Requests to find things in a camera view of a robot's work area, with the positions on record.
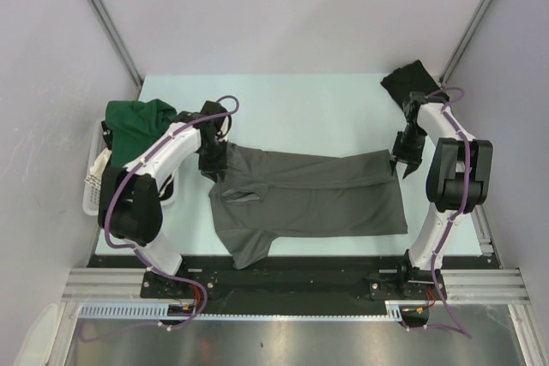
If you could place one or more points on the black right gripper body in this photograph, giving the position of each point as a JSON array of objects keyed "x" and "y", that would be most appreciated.
[{"x": 408, "y": 146}]

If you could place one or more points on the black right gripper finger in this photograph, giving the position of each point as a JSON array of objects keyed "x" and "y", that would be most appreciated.
[
  {"x": 393, "y": 161},
  {"x": 411, "y": 168}
]

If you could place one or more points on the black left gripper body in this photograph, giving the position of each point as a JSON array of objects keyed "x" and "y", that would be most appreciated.
[{"x": 213, "y": 157}]

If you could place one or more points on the grey t-shirt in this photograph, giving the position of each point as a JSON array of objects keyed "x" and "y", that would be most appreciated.
[{"x": 266, "y": 195}]

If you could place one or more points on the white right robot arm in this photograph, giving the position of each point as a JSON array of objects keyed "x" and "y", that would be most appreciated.
[{"x": 457, "y": 180}]

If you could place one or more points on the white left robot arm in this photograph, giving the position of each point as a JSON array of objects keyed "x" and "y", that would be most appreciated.
[{"x": 130, "y": 212}]

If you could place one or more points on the folded black t-shirt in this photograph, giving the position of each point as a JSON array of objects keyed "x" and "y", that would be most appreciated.
[{"x": 408, "y": 79}]

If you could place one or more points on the green t-shirt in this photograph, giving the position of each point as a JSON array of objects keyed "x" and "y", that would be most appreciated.
[{"x": 136, "y": 126}]

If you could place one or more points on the black t-shirt in basket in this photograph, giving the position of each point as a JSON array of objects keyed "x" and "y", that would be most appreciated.
[{"x": 107, "y": 135}]

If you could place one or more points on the white printed t-shirt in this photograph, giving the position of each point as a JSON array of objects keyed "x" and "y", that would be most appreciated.
[{"x": 95, "y": 171}]

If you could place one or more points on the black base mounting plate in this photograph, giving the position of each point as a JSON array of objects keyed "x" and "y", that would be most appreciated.
[{"x": 300, "y": 286}]

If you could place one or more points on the aluminium frame rail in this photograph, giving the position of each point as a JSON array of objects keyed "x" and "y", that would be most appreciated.
[{"x": 475, "y": 286}]

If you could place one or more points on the white slotted cable duct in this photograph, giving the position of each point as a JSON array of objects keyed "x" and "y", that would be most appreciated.
[{"x": 175, "y": 312}]

